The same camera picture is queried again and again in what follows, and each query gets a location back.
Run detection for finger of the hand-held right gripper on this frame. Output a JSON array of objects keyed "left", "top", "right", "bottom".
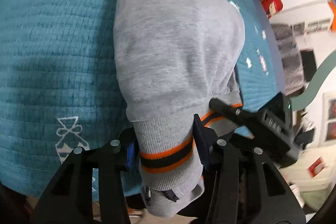
[{"left": 209, "top": 98, "right": 260, "bottom": 126}]

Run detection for wall picture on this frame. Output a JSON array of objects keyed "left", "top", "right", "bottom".
[
  {"left": 324, "top": 122, "right": 336, "bottom": 142},
  {"left": 324, "top": 93, "right": 336, "bottom": 119}
]

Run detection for grey zip jacket navy sleeves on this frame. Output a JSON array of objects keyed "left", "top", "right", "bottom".
[{"left": 113, "top": 0, "right": 246, "bottom": 218}]

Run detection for light green bed frame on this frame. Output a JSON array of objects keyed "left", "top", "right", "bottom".
[{"left": 289, "top": 49, "right": 336, "bottom": 110}]

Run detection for teal quilted bed mat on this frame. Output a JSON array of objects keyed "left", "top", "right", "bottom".
[{"left": 0, "top": 0, "right": 282, "bottom": 198}]

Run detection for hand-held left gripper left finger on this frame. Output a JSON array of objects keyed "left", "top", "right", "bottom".
[{"left": 30, "top": 130, "right": 137, "bottom": 224}]

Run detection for white storage box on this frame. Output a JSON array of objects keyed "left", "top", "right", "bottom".
[{"left": 278, "top": 148, "right": 336, "bottom": 211}]

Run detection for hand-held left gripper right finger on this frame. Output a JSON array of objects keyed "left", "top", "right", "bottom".
[{"left": 193, "top": 114, "right": 306, "bottom": 224}]

